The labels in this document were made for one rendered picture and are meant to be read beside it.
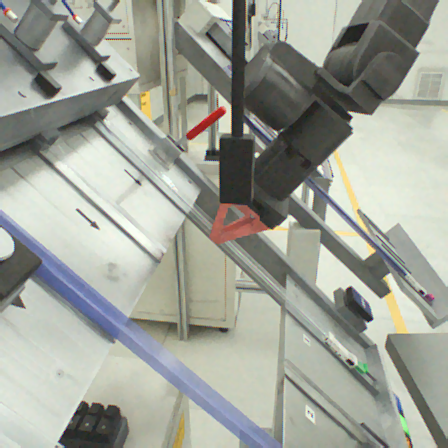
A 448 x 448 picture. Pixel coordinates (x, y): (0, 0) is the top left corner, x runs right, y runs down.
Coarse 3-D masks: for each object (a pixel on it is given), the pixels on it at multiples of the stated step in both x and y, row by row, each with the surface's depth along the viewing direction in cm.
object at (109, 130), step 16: (112, 128) 45; (128, 144) 45; (144, 160) 46; (160, 176) 46; (176, 192) 47; (192, 208) 47; (208, 224) 48; (240, 256) 49; (256, 272) 50; (272, 288) 51; (288, 304) 51; (304, 320) 52; (320, 336) 53
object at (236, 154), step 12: (228, 144) 24; (240, 144) 24; (252, 144) 24; (228, 156) 25; (240, 156) 25; (252, 156) 24; (228, 168) 25; (240, 168) 25; (252, 168) 25; (228, 180) 25; (240, 180) 25; (252, 180) 25; (228, 192) 26; (240, 192) 26; (252, 192) 26; (240, 204) 26
